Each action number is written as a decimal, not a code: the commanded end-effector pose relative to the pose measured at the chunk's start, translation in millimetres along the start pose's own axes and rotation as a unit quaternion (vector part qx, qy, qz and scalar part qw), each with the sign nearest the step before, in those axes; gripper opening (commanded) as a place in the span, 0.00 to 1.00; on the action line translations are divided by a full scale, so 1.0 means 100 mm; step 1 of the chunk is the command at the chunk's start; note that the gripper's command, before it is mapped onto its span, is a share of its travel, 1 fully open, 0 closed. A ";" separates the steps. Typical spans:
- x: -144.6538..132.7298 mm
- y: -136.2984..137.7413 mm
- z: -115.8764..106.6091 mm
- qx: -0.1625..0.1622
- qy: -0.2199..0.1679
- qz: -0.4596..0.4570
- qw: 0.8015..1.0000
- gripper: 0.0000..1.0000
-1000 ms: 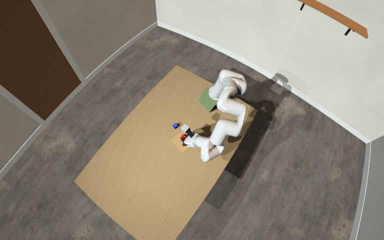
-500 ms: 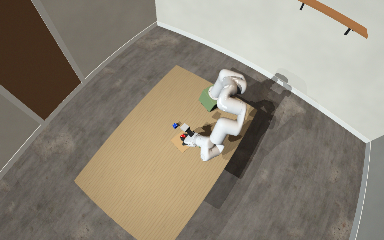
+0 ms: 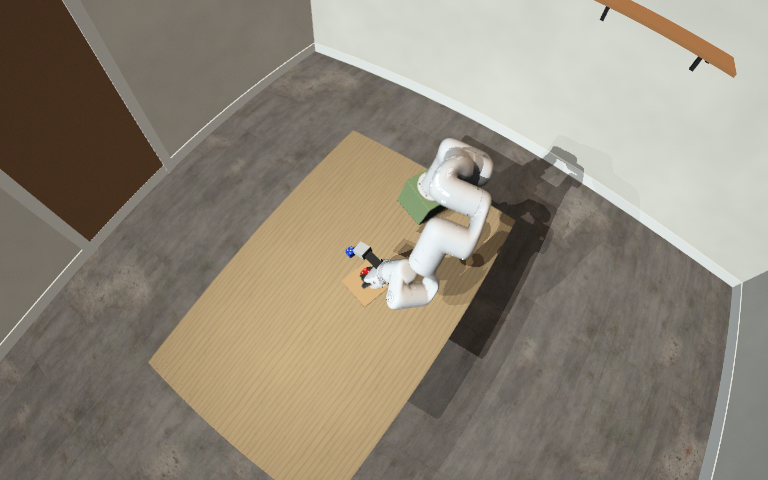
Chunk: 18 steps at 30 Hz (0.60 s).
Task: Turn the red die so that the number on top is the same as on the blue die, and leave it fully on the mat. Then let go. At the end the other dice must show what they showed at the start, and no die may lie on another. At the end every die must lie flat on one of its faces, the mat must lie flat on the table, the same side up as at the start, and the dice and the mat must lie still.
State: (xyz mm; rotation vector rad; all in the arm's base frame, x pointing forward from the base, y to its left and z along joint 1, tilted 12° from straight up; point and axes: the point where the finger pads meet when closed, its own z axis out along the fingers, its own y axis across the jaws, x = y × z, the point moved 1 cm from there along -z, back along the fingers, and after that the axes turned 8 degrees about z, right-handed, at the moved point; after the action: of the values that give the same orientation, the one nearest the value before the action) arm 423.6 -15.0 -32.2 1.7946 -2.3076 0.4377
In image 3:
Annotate tan flat mat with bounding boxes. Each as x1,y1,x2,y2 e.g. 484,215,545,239
341,260,389,307

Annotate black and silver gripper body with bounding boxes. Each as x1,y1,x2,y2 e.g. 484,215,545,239
364,259,391,289

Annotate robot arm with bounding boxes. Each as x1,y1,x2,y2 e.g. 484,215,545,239
353,138,493,309

